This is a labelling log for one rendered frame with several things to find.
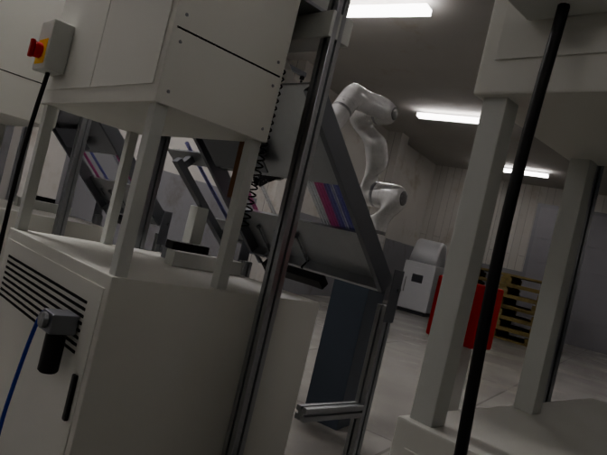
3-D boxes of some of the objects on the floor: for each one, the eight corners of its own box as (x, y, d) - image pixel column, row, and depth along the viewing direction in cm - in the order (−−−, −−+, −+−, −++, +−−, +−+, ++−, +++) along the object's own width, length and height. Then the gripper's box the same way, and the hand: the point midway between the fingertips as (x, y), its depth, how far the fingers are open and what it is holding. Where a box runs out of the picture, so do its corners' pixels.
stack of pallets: (548, 347, 881) (563, 286, 882) (538, 349, 799) (553, 283, 801) (463, 323, 953) (477, 267, 955) (446, 323, 872) (460, 262, 873)
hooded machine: (423, 317, 885) (441, 241, 887) (391, 308, 916) (408, 234, 918) (438, 317, 944) (454, 246, 946) (407, 308, 974) (424, 239, 976)
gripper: (309, 174, 210) (272, 194, 200) (281, 171, 222) (246, 190, 211) (304, 155, 207) (267, 174, 197) (276, 153, 219) (240, 171, 208)
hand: (260, 180), depth 205 cm, fingers closed, pressing on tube
